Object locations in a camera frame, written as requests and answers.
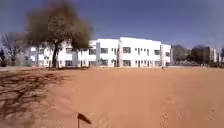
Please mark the grey building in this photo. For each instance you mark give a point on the grey building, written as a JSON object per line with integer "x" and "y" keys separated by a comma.
{"x": 181, "y": 53}

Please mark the brown-leaved tree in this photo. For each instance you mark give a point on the brown-leaved tree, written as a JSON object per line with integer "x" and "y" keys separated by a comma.
{"x": 56, "y": 25}

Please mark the dark tree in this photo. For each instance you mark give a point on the dark tree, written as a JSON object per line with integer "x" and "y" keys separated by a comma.
{"x": 199, "y": 55}

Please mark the red dirt ground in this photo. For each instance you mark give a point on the red dirt ground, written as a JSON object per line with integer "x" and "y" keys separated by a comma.
{"x": 133, "y": 96}

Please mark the bare tree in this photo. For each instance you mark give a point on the bare tree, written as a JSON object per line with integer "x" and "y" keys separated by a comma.
{"x": 11, "y": 45}

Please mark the white two-storey building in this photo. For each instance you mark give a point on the white two-storey building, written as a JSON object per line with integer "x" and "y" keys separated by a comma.
{"x": 133, "y": 51}

